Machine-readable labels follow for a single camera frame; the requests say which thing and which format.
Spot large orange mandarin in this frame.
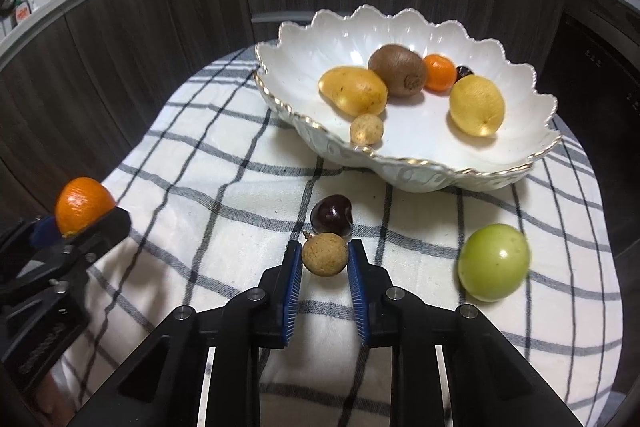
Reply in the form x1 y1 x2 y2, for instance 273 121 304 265
54 176 116 237

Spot green apple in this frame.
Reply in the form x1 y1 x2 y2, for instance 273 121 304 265
457 223 532 303

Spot yellow lemon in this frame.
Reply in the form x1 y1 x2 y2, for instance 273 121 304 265
449 75 506 138

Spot small orange mandarin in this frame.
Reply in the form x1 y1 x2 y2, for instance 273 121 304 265
423 54 458 93

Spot yellow mango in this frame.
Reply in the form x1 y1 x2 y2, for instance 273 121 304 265
318 66 388 117

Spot brown kiwi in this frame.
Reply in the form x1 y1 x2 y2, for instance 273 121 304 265
368 44 426 98

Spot dark wood kitchen cabinets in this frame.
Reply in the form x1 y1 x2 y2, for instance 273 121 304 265
0 0 640 258

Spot white plaid cloth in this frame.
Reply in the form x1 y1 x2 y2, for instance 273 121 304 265
62 49 623 426

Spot white scalloped ceramic bowl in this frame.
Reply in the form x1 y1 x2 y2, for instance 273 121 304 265
254 4 561 193

